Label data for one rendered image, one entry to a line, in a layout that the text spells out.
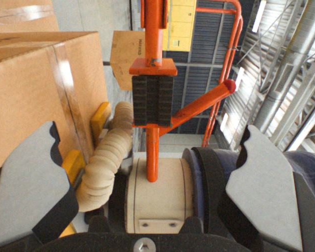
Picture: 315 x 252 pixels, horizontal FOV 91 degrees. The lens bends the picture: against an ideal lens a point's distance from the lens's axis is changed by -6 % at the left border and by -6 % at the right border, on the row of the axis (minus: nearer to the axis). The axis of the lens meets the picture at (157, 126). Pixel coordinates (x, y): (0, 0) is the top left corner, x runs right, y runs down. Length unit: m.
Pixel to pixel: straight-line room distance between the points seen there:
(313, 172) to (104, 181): 0.41
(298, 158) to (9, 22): 0.98
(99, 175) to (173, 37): 7.46
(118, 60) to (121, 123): 1.49
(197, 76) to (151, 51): 11.62
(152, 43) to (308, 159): 0.41
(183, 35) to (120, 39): 5.85
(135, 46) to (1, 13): 1.24
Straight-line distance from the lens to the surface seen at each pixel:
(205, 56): 11.50
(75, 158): 0.27
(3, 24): 0.83
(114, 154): 0.23
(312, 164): 0.48
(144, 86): 0.21
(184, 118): 0.27
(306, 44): 6.02
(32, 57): 0.23
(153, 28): 0.22
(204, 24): 11.08
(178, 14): 7.50
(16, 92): 0.21
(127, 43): 1.88
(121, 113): 0.32
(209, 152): 0.37
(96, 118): 0.36
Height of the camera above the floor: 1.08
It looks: 1 degrees up
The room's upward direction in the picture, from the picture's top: 92 degrees clockwise
